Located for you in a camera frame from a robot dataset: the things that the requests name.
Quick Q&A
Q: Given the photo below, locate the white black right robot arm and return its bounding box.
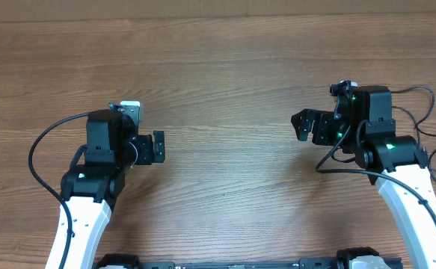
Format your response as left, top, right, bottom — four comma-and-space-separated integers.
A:
291, 81, 436, 268

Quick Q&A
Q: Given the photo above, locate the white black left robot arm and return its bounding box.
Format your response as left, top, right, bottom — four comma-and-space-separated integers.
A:
46, 101, 165, 268

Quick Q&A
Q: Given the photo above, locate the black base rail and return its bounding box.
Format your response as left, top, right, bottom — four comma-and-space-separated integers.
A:
92, 247, 404, 269

